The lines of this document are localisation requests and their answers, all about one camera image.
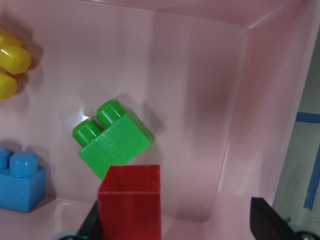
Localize yellow toy block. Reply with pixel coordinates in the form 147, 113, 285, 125
0, 28, 32, 100

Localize green toy block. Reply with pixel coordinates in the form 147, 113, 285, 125
72, 99, 153, 180

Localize blue toy block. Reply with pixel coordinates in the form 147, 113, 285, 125
0, 146, 46, 213

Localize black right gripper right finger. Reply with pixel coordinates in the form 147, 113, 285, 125
250, 197, 298, 240

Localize red toy block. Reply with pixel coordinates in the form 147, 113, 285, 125
97, 164, 162, 240

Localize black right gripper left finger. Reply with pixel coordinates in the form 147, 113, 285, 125
77, 201, 100, 240

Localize pink plastic box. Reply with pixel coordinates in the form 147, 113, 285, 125
0, 0, 320, 240

